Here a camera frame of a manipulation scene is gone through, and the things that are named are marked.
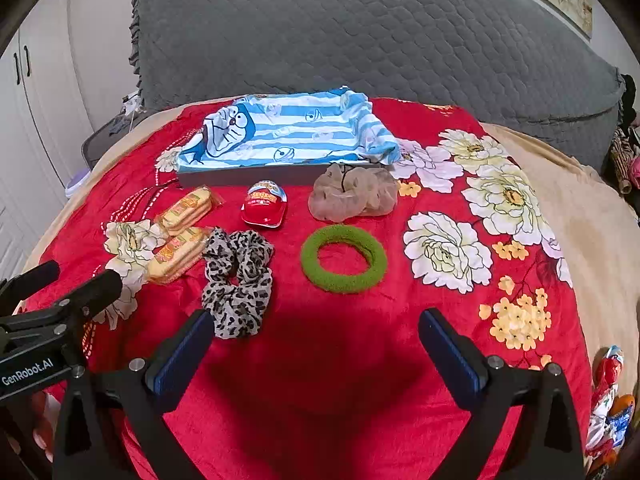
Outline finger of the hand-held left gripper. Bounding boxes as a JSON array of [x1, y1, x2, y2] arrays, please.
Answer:
[[0, 260, 61, 307], [0, 269, 124, 349]]

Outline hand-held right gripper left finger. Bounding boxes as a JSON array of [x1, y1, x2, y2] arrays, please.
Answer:
[[52, 309, 216, 480]]

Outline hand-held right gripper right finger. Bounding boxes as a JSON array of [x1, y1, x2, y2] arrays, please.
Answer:
[[418, 308, 586, 480]]

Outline rice cracker packet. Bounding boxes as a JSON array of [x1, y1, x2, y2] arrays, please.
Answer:
[[145, 226, 213, 285], [155, 186, 225, 236]]

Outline leopard print scrunchie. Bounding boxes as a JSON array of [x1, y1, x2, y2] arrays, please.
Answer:
[[201, 227, 276, 340]]

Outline green fuzzy hair ring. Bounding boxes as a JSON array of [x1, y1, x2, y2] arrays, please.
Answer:
[[300, 225, 388, 295]]

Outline red egg-shaped candy toy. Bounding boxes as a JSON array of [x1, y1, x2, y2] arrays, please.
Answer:
[[240, 179, 290, 231]]

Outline beige sheer scrunchie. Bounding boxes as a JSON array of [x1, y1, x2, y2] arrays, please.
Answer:
[[307, 162, 399, 223]]

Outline red floral blanket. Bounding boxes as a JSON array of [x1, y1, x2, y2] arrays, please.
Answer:
[[20, 97, 593, 480]]

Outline white wardrobe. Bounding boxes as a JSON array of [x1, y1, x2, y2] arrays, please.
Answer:
[[0, 25, 96, 281]]

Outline dark bedside table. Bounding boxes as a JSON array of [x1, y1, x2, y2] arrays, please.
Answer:
[[81, 110, 146, 171]]

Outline colourful snack packets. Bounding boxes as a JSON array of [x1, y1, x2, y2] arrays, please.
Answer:
[[585, 345, 638, 461]]

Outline blue striped cartoon cloth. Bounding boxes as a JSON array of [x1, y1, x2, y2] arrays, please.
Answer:
[[175, 89, 401, 173]]

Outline zebra striped cloth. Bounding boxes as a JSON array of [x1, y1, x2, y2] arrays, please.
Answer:
[[609, 127, 640, 195]]

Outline dark hanging cloth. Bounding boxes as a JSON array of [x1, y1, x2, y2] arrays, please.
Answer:
[[619, 74, 640, 127]]

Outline grey quilted headboard cover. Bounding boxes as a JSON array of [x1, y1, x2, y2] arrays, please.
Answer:
[[129, 0, 626, 171]]

